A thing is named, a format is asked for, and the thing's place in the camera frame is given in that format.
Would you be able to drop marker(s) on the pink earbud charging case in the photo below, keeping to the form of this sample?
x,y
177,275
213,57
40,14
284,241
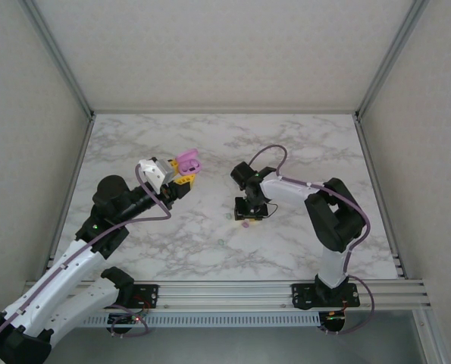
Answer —
x,y
191,167

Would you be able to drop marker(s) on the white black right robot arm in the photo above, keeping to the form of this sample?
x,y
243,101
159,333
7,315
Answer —
x,y
285,188

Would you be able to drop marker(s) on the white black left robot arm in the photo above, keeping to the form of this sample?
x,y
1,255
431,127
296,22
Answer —
x,y
58,277

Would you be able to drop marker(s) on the small circuit board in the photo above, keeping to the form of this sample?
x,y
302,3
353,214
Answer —
x,y
121,320
333,320

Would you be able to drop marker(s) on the aluminium side frame rail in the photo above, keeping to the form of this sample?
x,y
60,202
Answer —
x,y
80,151
368,151

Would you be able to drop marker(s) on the aluminium back frame rail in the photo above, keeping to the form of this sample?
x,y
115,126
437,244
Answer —
x,y
225,112

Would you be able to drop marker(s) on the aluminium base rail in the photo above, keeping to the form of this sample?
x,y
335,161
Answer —
x,y
225,294

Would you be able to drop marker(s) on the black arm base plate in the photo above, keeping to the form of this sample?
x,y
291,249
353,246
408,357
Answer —
x,y
149,294
302,295

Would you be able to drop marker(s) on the aluminium frame post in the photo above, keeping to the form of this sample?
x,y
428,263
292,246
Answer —
x,y
60,57
390,57

